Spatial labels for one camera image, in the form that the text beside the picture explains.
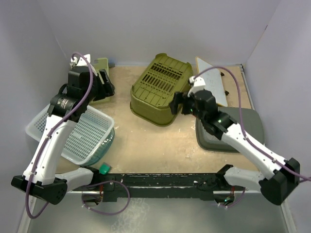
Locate light green plastic basket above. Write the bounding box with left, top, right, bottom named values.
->
left=93, top=58, right=112, bottom=105

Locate olive green plastic tub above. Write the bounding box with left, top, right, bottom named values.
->
left=130, top=53, right=193, bottom=127

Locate large grey plastic tub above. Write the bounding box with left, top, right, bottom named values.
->
left=195, top=107, right=265, bottom=153

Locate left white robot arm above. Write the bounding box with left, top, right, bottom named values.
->
left=11, top=66, right=115, bottom=205

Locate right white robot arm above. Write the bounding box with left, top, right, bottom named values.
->
left=169, top=90, right=300, bottom=205

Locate white perforated plastic basket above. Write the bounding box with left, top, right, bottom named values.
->
left=25, top=103, right=115, bottom=166

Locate teal transparent basket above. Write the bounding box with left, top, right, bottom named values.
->
left=84, top=128, right=115, bottom=166

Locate teal green sponge block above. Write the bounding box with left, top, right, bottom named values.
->
left=99, top=163, right=111, bottom=175

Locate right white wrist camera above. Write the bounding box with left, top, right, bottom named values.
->
left=188, top=76, right=206, bottom=96

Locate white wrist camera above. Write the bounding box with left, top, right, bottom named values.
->
left=188, top=76, right=206, bottom=96
left=70, top=54, right=91, bottom=68

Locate white board yellow frame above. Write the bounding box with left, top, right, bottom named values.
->
left=196, top=57, right=228, bottom=107

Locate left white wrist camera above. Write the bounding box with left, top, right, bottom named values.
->
left=70, top=54, right=91, bottom=68

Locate aluminium frame rail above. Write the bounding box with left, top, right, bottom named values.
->
left=238, top=64, right=297, bottom=233

